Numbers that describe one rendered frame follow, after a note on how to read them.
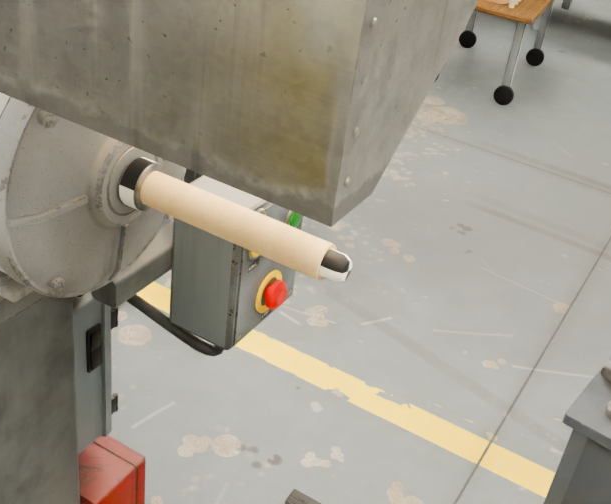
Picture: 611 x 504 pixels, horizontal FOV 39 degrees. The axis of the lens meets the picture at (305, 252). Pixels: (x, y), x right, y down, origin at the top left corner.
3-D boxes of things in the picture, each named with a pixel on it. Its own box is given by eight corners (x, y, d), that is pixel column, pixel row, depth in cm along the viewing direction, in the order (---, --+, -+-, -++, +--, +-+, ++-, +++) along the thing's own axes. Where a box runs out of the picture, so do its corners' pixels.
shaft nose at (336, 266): (336, 246, 71) (329, 272, 72) (323, 251, 69) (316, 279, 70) (358, 255, 70) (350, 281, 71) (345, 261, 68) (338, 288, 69)
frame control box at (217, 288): (59, 335, 118) (51, 167, 104) (159, 267, 134) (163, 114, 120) (205, 412, 109) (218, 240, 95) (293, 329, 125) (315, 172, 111)
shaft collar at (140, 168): (154, 153, 79) (145, 200, 80) (122, 159, 75) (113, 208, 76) (172, 161, 78) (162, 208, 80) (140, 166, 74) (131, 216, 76)
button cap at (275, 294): (247, 305, 113) (250, 280, 111) (264, 291, 116) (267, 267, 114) (272, 317, 112) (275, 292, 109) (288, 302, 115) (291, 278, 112)
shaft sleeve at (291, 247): (166, 169, 78) (159, 202, 79) (143, 173, 75) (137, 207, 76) (340, 240, 71) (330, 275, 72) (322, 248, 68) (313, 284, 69)
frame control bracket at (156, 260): (90, 297, 103) (90, 270, 101) (187, 233, 117) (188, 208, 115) (116, 310, 102) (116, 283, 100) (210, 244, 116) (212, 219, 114)
